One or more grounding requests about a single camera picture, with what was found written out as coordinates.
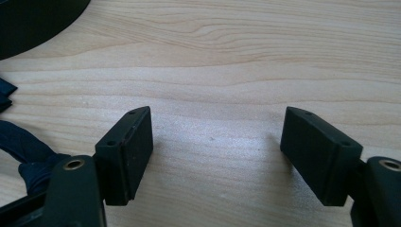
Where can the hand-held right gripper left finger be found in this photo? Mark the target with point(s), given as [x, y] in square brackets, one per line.
[124, 157]

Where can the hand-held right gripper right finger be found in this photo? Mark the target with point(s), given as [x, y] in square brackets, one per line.
[318, 154]

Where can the round black object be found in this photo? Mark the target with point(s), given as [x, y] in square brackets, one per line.
[28, 22]

